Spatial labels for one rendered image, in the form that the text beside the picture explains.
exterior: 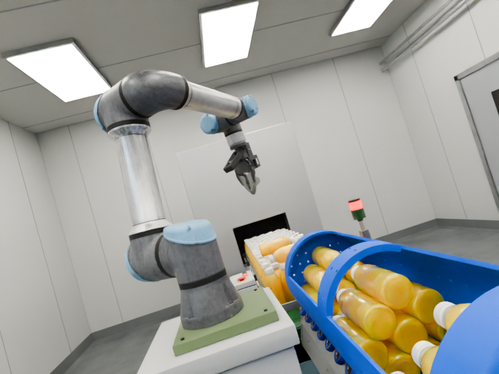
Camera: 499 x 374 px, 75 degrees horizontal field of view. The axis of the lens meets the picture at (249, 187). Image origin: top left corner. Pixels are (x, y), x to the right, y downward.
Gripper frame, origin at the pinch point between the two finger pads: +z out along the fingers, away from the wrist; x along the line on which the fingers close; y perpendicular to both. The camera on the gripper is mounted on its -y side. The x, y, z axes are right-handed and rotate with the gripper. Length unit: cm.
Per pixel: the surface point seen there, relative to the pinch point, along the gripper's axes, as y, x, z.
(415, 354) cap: -56, -64, 25
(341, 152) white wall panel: 445, 139, 20
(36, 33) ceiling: 50, 210, -190
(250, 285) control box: -11.5, 8.0, 34.4
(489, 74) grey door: 407, -83, -15
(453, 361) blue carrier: -69, -72, 16
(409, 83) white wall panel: 517, 19, -50
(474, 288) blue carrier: -35, -70, 27
